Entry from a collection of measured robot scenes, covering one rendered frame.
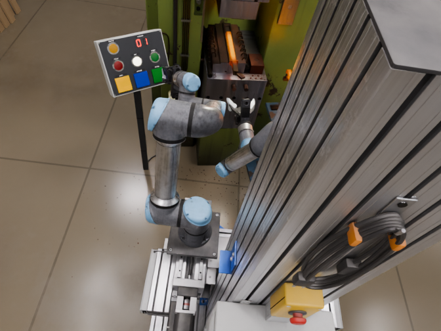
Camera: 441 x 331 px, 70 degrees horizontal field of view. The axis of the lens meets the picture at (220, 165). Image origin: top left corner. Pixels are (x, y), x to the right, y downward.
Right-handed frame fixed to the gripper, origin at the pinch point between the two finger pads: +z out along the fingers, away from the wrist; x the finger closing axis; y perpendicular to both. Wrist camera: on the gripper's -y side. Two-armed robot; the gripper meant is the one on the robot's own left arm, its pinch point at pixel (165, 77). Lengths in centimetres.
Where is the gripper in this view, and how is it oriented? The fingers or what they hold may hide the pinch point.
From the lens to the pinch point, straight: 174.1
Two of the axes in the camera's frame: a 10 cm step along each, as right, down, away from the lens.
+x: -8.5, 3.5, -3.8
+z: -5.0, -3.5, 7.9
